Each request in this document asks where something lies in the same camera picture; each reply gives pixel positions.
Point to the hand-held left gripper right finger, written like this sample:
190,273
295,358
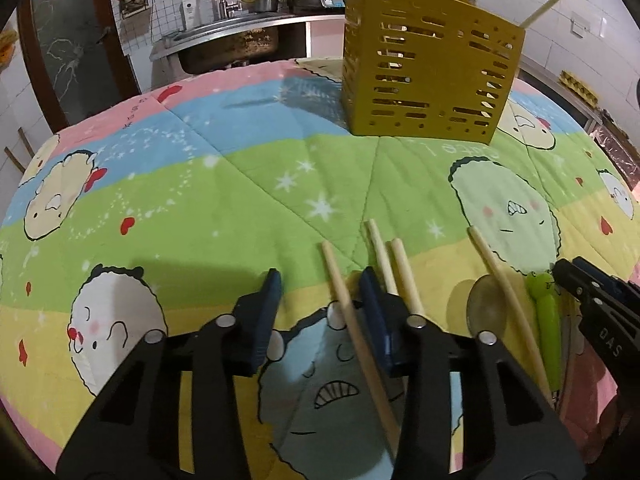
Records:
375,310

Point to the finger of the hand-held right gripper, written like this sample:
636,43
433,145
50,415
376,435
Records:
570,280
607,282

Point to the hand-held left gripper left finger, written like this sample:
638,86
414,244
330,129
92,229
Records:
265,310

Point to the pale wooden chopstick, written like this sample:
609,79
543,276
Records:
545,6
405,275
350,320
377,252
500,280

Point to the yellow slotted utensil holder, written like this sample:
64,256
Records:
425,85

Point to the metal spoon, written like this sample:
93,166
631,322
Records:
486,305

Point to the cartoon printed blanket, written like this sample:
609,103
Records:
200,185

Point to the yellow egg carton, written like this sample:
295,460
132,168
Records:
580,87

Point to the steel kitchen sink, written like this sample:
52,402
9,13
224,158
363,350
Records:
225,47

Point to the wooden sticks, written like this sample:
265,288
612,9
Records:
22,150

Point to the small steel pot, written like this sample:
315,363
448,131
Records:
264,5

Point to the white soap bottle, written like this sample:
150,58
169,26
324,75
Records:
189,10

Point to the gas stove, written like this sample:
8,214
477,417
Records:
315,1

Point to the brown framed glass door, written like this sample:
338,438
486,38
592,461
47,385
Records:
75,50

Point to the yellow hanging bag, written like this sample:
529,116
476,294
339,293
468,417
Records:
7,45

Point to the white wall socket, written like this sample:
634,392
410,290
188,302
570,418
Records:
580,25

